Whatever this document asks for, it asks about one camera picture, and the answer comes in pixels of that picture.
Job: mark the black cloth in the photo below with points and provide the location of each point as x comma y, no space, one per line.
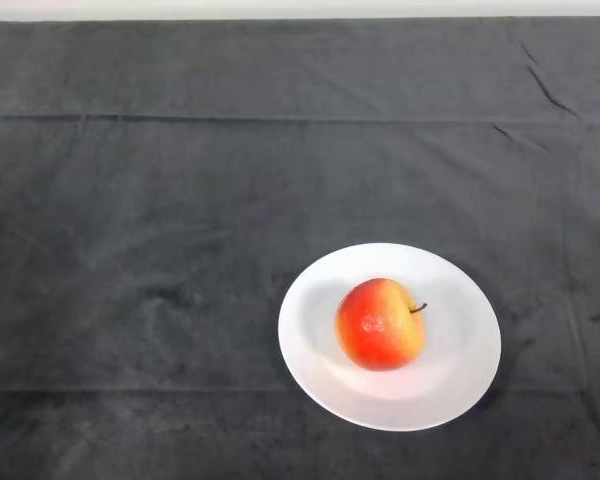
180,200

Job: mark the red yellow apple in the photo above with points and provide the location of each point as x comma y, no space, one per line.
380,327

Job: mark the white round plate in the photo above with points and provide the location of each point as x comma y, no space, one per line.
460,360

